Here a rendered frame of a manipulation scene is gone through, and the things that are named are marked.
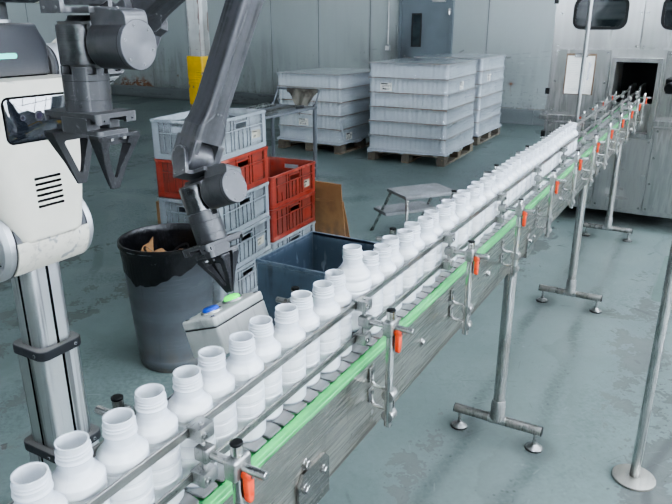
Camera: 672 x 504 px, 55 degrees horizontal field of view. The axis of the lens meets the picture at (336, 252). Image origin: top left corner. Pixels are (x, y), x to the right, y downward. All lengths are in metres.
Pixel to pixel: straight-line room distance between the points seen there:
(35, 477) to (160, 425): 0.16
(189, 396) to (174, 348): 2.32
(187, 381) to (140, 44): 0.42
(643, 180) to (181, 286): 3.97
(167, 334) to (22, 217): 1.87
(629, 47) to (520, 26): 5.97
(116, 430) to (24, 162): 0.69
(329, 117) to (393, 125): 0.95
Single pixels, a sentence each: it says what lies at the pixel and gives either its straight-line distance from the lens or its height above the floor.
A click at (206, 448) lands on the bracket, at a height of 1.09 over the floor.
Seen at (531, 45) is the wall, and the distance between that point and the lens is 11.50.
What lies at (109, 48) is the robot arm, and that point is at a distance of 0.82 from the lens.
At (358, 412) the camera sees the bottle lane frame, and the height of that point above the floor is 0.90.
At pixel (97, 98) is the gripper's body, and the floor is 1.51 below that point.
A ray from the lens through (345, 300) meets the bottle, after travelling 1.18.
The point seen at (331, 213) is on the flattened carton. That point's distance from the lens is 4.81.
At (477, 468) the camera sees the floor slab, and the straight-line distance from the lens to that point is 2.65.
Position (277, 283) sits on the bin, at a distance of 1.88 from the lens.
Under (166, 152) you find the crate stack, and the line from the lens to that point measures 3.72.
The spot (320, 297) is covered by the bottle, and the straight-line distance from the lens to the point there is 1.12.
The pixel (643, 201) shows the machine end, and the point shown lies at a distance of 5.83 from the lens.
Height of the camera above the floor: 1.59
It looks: 19 degrees down
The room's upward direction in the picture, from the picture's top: straight up
